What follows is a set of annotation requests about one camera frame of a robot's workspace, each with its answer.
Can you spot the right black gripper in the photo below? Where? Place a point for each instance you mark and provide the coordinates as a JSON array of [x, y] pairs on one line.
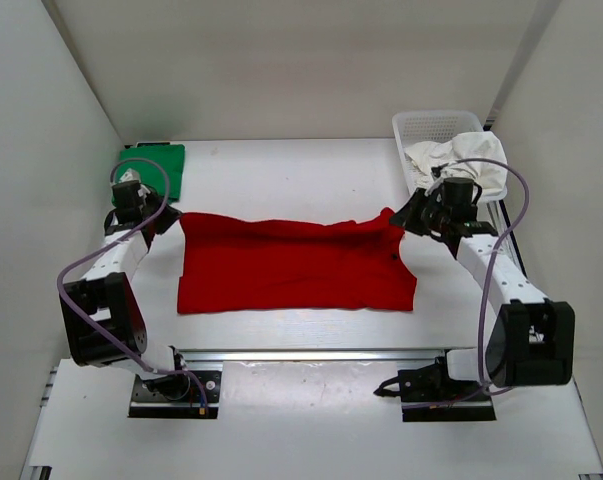
[[409, 218]]

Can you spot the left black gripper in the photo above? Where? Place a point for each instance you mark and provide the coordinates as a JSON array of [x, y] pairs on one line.
[[170, 215]]

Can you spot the green t shirt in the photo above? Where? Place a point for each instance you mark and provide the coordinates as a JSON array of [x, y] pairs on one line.
[[157, 166]]

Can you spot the red t shirt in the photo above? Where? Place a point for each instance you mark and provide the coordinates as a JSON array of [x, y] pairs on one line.
[[235, 265]]

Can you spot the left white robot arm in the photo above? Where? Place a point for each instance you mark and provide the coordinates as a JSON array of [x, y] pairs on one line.
[[103, 321]]

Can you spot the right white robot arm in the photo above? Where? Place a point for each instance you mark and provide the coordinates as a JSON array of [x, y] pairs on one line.
[[524, 338]]

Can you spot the dark table label sticker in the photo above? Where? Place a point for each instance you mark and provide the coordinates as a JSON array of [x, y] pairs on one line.
[[152, 144]]

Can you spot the white t shirt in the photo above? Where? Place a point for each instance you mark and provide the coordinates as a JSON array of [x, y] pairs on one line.
[[471, 160]]

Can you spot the white plastic basket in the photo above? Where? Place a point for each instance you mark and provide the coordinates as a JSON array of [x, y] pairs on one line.
[[429, 138]]

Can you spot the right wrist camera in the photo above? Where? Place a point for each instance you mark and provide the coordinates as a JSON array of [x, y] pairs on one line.
[[439, 174]]

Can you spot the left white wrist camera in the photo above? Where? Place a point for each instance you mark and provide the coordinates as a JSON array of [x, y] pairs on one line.
[[130, 176]]

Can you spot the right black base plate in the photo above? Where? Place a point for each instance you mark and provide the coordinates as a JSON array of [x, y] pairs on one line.
[[428, 395]]

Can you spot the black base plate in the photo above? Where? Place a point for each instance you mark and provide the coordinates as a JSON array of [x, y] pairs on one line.
[[177, 397], [428, 395]]

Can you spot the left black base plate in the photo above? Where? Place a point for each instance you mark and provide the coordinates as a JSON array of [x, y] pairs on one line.
[[177, 397]]

